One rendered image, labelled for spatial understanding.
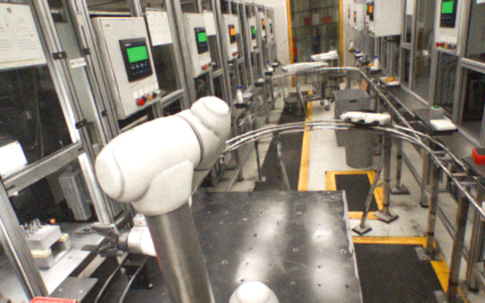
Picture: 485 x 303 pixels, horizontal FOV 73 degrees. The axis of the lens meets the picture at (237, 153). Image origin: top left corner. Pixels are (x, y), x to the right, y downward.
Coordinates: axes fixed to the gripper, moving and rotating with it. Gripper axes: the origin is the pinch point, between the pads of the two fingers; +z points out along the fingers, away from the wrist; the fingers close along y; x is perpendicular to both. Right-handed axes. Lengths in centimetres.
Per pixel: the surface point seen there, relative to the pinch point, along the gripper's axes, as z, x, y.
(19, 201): 22.2, 1.7, 17.7
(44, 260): 16.1, 6.4, -5.7
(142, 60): 1, -74, 59
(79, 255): 7.6, -1.8, -9.2
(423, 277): -150, -101, -99
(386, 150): -138, -172, -36
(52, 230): 16.3, -1.7, 2.6
